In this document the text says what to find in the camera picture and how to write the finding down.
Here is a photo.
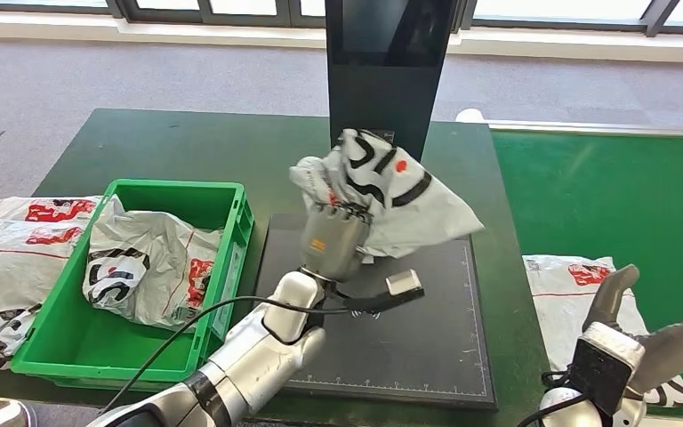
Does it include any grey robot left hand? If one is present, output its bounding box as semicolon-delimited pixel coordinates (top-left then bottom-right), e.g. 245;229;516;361
300;202;374;284

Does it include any white plastic courier parcel bag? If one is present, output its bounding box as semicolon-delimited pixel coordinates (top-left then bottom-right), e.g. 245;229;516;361
0;221;92;369
289;128;486;263
522;254;683;411
82;194;225;331
0;196;104;228

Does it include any black inbound scanner machine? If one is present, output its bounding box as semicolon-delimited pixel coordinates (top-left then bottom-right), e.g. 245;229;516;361
253;0;499;411

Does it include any clear crate label holder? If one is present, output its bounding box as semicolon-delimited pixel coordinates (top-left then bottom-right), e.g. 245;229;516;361
212;244;245;343

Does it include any dark green table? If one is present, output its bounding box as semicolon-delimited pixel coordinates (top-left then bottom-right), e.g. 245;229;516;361
0;108;560;427

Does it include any dark scanner screen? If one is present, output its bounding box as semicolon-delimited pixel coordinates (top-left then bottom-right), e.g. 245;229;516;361
341;0;437;54

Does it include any green plastic crate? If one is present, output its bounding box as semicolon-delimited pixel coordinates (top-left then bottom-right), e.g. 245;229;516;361
11;178;255;393

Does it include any white window sill ledge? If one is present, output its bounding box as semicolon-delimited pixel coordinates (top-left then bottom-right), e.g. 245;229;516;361
0;10;683;63

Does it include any silver rounded metal part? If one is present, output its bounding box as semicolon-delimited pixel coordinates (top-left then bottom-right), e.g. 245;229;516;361
0;399;39;427

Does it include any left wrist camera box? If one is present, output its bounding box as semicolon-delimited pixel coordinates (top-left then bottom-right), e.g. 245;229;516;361
384;268;426;298

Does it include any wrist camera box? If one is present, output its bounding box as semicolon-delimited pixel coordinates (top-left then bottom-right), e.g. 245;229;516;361
567;321;647;417
384;268;426;298

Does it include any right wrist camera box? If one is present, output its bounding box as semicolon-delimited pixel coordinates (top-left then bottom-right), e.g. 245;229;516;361
567;321;647;417

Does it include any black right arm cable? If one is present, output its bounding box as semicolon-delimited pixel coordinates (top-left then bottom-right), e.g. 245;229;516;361
517;371;591;427

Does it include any dark window frame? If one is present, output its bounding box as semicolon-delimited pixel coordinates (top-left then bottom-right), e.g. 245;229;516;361
0;0;683;36

